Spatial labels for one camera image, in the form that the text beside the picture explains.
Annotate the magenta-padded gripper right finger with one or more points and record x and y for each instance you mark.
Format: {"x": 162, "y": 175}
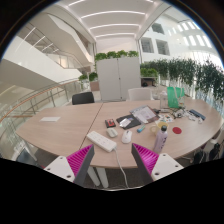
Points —
{"x": 165, "y": 166}

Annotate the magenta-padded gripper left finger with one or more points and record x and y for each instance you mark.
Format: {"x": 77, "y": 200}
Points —
{"x": 61, "y": 166}

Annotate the purple drink bottle black cap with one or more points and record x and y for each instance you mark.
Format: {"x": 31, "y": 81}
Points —
{"x": 160, "y": 140}

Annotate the flat round red coaster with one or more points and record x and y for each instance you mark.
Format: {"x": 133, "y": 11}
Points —
{"x": 177, "y": 130}

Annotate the cream yellow mug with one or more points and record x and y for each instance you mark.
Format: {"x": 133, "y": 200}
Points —
{"x": 154, "y": 128}

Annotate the small blue stick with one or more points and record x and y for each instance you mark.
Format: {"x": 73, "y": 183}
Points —
{"x": 141, "y": 128}

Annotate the white computer mouse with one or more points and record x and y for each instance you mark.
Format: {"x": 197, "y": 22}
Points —
{"x": 126, "y": 136}

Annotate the white paper sheet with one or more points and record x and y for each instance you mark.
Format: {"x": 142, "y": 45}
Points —
{"x": 50, "y": 119}

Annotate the colourful sticker sheet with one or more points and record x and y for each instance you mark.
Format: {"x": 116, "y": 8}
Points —
{"x": 165, "y": 117}

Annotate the white plastic packet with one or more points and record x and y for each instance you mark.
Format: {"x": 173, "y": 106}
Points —
{"x": 192, "y": 117}

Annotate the printed magazine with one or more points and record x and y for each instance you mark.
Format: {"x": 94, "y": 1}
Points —
{"x": 144, "y": 113}

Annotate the small clear packet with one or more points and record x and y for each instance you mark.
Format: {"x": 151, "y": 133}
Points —
{"x": 200, "y": 120}

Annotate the white blister pack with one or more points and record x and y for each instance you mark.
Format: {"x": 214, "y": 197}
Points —
{"x": 125, "y": 122}

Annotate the small white grey charger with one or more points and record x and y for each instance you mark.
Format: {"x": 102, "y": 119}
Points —
{"x": 112, "y": 132}

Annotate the dark blue flat case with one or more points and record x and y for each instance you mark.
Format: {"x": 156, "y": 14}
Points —
{"x": 197, "y": 114}

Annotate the small red black box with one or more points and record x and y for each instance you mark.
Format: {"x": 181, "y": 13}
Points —
{"x": 110, "y": 122}

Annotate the clear plastic shaker bottle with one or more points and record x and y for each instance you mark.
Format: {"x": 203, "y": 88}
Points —
{"x": 163, "y": 99}

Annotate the green tote bag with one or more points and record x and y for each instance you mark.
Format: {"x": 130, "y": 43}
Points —
{"x": 175, "y": 96}

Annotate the black chair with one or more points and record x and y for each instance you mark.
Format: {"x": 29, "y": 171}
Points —
{"x": 83, "y": 98}

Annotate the glass railing with wooden handrail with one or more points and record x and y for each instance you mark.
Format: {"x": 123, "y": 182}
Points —
{"x": 33, "y": 100}

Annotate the white chair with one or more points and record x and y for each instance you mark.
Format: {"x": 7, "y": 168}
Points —
{"x": 140, "y": 94}

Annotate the brown planter with plants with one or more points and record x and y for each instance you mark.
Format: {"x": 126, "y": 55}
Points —
{"x": 89, "y": 81}

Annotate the row of green hedge plants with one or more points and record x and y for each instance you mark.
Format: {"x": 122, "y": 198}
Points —
{"x": 186, "y": 73}

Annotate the white cabinet with plants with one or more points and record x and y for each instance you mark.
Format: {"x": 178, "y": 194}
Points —
{"x": 118, "y": 78}

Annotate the ceiling light strips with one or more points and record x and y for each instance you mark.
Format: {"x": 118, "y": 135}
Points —
{"x": 111, "y": 13}

